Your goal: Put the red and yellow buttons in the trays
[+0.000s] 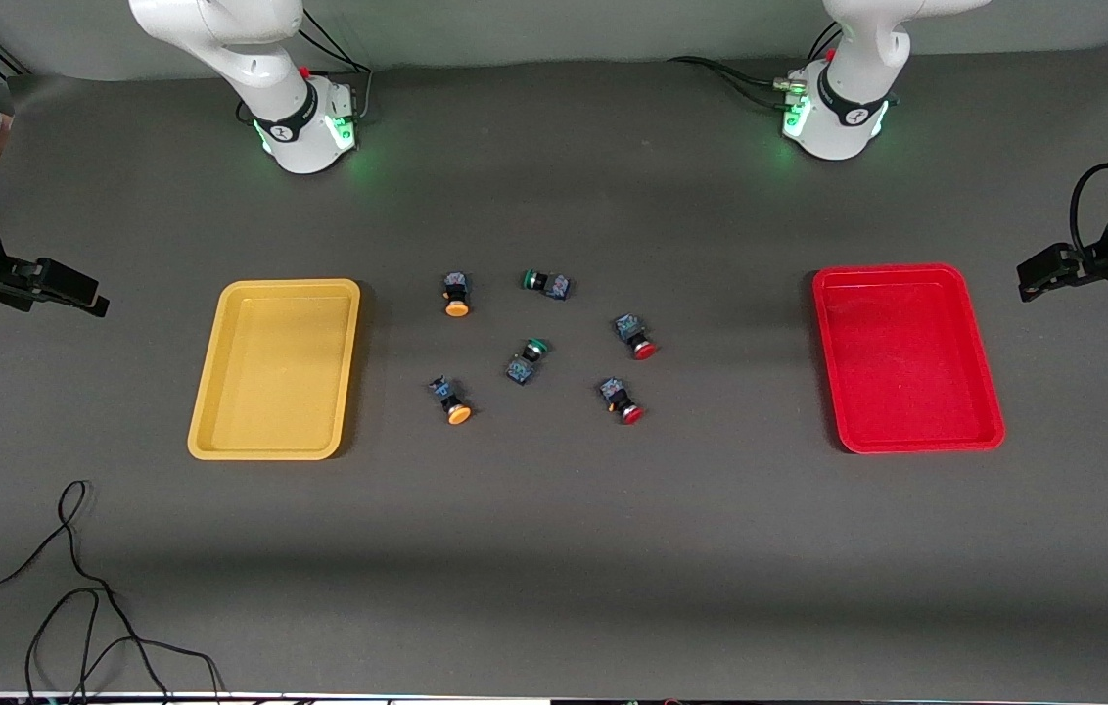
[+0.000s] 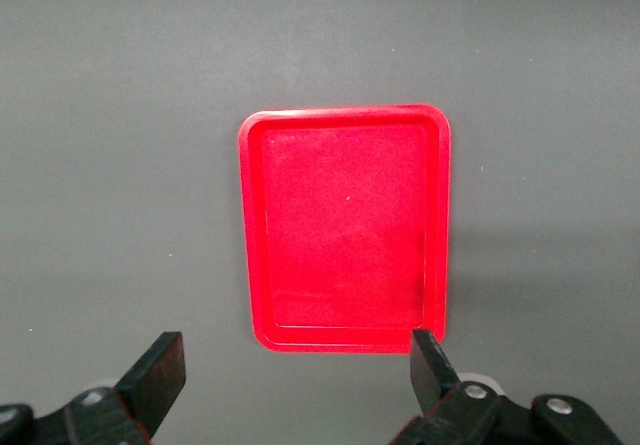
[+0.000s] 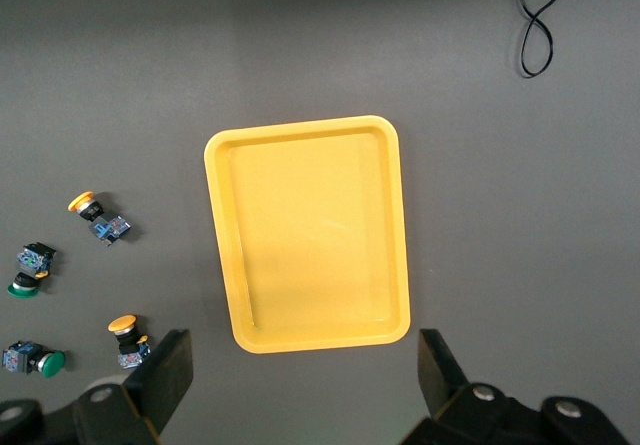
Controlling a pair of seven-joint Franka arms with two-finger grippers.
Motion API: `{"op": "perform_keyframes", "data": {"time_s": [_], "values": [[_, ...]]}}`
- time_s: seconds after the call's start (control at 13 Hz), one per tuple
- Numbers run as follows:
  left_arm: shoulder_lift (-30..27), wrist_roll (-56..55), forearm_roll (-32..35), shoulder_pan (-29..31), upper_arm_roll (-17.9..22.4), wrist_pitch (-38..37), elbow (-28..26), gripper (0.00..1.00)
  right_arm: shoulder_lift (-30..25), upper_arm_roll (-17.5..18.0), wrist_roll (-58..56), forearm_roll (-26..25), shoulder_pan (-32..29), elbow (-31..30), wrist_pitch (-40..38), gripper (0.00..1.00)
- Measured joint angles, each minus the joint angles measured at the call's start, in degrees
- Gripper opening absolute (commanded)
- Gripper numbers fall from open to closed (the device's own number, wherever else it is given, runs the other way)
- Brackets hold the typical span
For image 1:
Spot black arm base cables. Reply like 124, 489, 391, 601
667, 22, 844, 111
295, 8, 375, 124

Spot red push button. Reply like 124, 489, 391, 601
598, 376, 646, 425
613, 313, 660, 361

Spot red plastic tray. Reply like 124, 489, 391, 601
811, 262, 1007, 455

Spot yellow plastic tray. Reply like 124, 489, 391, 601
187, 279, 362, 461

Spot black left arm base cables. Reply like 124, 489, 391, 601
667, 22, 844, 111

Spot thin black loose cable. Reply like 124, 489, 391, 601
0, 479, 224, 704

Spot green push button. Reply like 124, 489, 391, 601
522, 269, 572, 302
505, 338, 552, 386

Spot black right arm base cables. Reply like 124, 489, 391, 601
295, 8, 375, 124

